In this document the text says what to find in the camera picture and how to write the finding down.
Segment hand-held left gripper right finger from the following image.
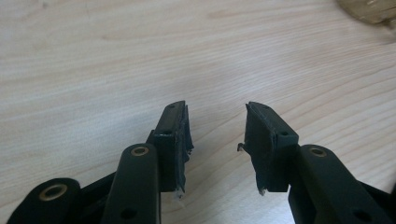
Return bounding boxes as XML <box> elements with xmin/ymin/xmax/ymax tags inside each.
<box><xmin>236</xmin><ymin>101</ymin><xmax>300</xmax><ymax>196</ymax></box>

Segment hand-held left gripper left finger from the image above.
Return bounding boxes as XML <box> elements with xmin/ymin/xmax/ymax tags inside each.
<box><xmin>146</xmin><ymin>100</ymin><xmax>194</xmax><ymax>200</ymax></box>

